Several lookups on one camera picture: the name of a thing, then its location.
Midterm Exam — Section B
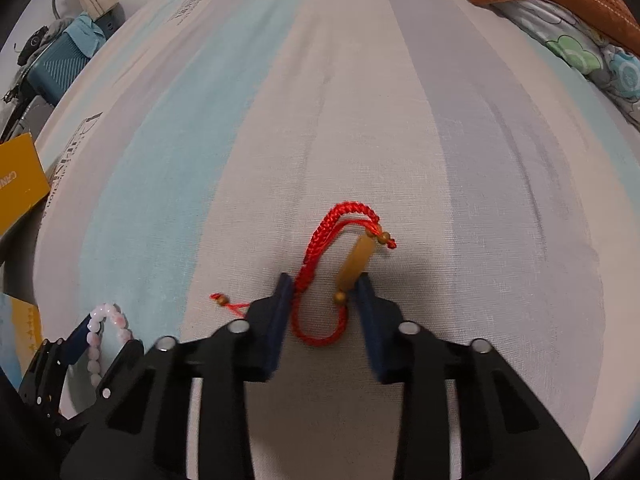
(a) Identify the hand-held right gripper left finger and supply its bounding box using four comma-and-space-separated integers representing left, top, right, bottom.
60, 272, 296, 480

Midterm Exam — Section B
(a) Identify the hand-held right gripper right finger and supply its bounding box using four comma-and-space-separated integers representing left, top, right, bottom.
352, 272, 591, 480

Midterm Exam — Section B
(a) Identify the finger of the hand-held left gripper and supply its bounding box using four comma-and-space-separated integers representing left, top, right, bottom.
60, 310, 108, 366
92, 339, 146, 413

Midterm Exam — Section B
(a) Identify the pale pink bead bracelet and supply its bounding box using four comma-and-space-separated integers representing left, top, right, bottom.
86, 302, 133, 386

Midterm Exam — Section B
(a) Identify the red string bracelet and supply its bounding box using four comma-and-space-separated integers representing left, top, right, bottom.
209, 201, 398, 348

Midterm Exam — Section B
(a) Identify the white and yellow cardboard box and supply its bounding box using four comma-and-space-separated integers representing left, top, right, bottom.
0, 132, 51, 361

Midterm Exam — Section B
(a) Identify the striped bed sheet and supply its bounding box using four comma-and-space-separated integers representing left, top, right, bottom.
35, 0, 640, 480

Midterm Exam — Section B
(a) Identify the blue suitcase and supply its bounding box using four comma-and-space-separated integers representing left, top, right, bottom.
27, 32, 93, 103

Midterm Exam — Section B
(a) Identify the black bag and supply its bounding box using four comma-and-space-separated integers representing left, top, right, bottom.
15, 17, 76, 66

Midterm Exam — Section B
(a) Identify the light blue cloth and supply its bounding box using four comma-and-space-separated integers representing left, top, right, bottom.
65, 14, 108, 58

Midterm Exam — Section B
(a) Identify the floral quilt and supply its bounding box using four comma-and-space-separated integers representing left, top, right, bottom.
492, 0, 640, 131

